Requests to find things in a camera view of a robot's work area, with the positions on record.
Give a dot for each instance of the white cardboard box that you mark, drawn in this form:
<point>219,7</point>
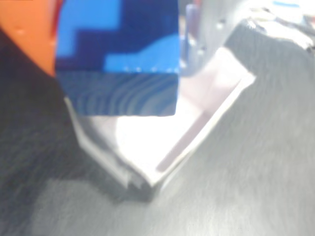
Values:
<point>152,140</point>

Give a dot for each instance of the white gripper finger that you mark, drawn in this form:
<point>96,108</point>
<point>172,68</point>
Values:
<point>211,29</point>

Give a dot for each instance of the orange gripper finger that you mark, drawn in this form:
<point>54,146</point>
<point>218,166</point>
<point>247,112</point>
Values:
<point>27,29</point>

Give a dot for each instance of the blue cube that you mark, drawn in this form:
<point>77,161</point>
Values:
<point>118,81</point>

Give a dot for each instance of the white paper with blue stripe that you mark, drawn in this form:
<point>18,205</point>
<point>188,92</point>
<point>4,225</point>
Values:
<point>285,6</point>

